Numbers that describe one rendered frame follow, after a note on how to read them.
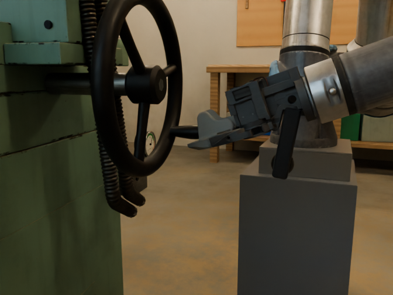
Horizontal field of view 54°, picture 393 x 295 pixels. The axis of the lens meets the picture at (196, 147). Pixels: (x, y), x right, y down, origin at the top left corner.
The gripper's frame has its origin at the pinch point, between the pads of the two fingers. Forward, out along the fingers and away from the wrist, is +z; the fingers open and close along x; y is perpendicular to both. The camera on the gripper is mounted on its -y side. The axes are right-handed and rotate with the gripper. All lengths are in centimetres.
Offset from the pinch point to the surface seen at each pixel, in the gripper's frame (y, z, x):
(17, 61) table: 20.8, 15.3, 15.7
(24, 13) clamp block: 27.1, 12.7, 13.7
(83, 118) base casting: 11.8, 21.1, -3.3
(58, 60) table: 18.6, 9.0, 15.7
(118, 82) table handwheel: 14.1, 5.8, 7.5
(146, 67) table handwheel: 14.5, 0.7, 7.2
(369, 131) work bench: -58, -47, -275
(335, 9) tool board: 49, -53, -321
